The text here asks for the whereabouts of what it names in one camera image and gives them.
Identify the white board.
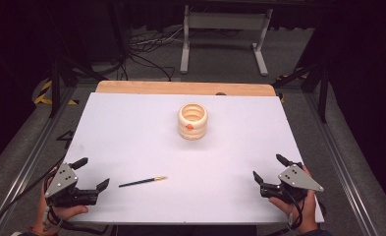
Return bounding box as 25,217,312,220
63,91,326,226

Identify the bundle of floor cables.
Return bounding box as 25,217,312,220
123,26,194,83

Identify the person's right hand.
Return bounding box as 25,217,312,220
267,164,320,236

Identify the wooden table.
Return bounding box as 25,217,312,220
94,80,278,97

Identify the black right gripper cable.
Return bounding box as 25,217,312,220
282,189,306,232

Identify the person's left hand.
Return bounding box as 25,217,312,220
29,165,90,236

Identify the black triangular bracket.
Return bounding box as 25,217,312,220
55,130,76,150

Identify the white metal stand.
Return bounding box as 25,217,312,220
179,4,275,78

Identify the cream ribbed pen holder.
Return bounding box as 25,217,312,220
177,102,209,142

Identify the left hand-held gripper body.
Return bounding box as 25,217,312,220
44,162,100,208

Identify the dark blue pen gold tip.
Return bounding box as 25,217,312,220
118,175,169,189

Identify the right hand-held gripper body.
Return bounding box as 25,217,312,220
259,163,325,205

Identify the aluminium rail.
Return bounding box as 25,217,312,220
302,90,380,236
0,86,79,236

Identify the yellow black floor tape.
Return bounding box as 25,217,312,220
276,67,309,83
32,79,81,106

